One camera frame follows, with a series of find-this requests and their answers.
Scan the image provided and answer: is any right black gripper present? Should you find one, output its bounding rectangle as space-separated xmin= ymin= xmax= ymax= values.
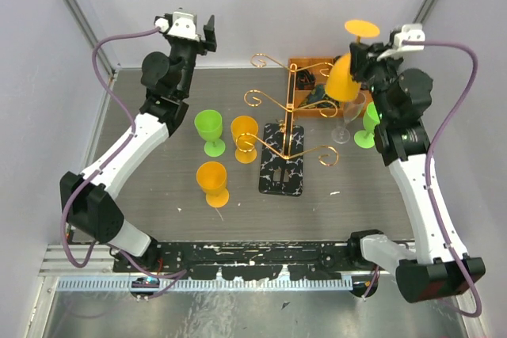
xmin=349 ymin=42 xmax=406 ymax=123

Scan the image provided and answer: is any orange goblet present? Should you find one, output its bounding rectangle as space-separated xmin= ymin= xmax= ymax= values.
xmin=325 ymin=19 xmax=379 ymax=103
xmin=196 ymin=161 xmax=229 ymax=208
xmin=231 ymin=116 xmax=258 ymax=164

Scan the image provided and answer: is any clear champagne flute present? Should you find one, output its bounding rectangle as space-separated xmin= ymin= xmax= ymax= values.
xmin=332 ymin=92 xmax=367 ymax=144

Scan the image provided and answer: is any gold wine glass rack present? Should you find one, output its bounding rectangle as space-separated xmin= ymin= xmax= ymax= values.
xmin=243 ymin=53 xmax=339 ymax=197

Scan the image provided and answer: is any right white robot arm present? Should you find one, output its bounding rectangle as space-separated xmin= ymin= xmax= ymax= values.
xmin=347 ymin=43 xmax=486 ymax=303

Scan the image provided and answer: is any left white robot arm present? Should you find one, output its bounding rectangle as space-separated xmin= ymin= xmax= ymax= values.
xmin=59 ymin=10 xmax=217 ymax=272

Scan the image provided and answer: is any dark cloth rear compartment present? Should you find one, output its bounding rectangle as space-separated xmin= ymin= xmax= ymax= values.
xmin=333 ymin=55 xmax=343 ymax=65

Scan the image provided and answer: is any orange divided tray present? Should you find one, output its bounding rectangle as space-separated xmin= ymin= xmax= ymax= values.
xmin=288 ymin=56 xmax=377 ymax=119

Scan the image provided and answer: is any dark rolled cloth in tray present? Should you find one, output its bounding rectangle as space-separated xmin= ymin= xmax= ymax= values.
xmin=295 ymin=70 xmax=316 ymax=90

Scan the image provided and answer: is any dark patterned cloth in tray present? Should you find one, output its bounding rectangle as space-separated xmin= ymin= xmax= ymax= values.
xmin=299 ymin=84 xmax=340 ymax=108

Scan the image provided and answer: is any green goblet right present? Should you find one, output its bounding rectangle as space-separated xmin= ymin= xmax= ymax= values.
xmin=354 ymin=102 xmax=380 ymax=149

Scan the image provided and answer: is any green goblet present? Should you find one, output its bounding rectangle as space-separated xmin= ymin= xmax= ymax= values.
xmin=354 ymin=102 xmax=380 ymax=149
xmin=194 ymin=109 xmax=226 ymax=158

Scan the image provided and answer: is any green goblet left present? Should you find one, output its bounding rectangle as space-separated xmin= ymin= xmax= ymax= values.
xmin=194 ymin=109 xmax=226 ymax=158

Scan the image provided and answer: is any orange goblet front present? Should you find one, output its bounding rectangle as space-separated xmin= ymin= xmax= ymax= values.
xmin=196 ymin=161 xmax=229 ymax=208

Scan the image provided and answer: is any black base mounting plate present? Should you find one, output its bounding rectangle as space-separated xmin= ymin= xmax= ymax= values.
xmin=109 ymin=241 xmax=378 ymax=281

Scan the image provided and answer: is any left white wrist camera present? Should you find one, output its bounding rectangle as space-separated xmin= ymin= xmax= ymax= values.
xmin=154 ymin=10 xmax=200 ymax=42

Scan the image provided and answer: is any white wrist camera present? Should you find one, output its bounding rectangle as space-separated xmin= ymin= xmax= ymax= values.
xmin=377 ymin=23 xmax=425 ymax=61
xmin=154 ymin=10 xmax=200 ymax=42

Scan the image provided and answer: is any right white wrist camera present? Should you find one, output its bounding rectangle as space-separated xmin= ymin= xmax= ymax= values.
xmin=377 ymin=23 xmax=425 ymax=61

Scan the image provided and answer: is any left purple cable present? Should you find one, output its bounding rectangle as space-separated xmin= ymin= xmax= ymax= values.
xmin=62 ymin=25 xmax=187 ymax=302

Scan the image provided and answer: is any slotted cable duct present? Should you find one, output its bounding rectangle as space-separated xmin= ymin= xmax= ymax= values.
xmin=55 ymin=275 xmax=353 ymax=292

